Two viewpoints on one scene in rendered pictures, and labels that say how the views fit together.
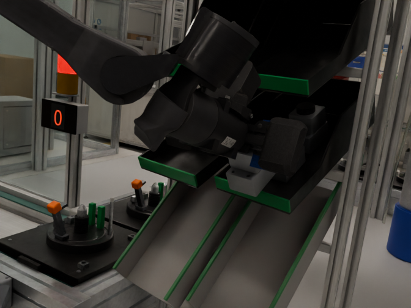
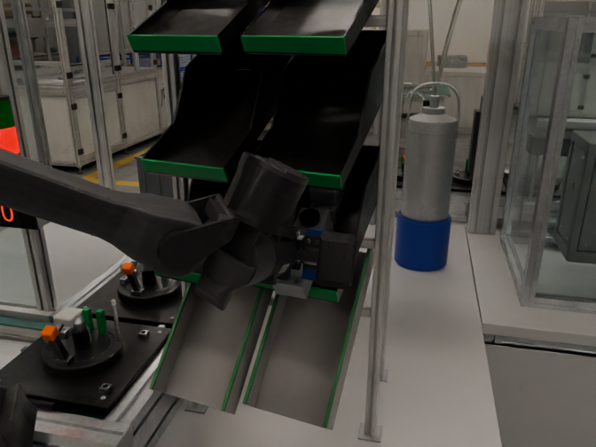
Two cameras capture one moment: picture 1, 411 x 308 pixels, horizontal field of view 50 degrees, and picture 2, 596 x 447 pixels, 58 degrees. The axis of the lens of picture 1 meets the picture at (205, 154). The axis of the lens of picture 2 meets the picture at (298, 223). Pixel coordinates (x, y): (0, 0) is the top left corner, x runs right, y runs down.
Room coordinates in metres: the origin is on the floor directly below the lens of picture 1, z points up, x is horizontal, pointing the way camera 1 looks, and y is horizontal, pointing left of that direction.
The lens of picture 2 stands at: (-0.02, 0.11, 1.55)
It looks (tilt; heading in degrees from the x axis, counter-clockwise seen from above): 21 degrees down; 343
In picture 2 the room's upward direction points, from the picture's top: straight up
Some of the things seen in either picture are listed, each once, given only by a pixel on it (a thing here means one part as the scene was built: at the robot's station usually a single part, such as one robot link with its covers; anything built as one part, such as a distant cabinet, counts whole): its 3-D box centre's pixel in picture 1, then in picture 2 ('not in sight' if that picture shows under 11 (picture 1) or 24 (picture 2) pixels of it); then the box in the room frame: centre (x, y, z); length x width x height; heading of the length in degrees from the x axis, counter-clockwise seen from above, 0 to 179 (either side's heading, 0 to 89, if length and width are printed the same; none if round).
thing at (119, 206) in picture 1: (154, 197); (148, 273); (1.12, 0.12, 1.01); 0.24 x 0.24 x 0.13; 60
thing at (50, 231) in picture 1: (81, 235); (83, 349); (0.89, 0.25, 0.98); 0.14 x 0.14 x 0.02
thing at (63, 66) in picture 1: (68, 62); (3, 140); (1.09, 0.35, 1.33); 0.05 x 0.05 x 0.05
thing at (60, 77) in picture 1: (67, 83); not in sight; (1.09, 0.35, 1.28); 0.05 x 0.05 x 0.05
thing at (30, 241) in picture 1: (80, 244); (85, 358); (0.89, 0.25, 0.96); 0.24 x 0.24 x 0.02; 60
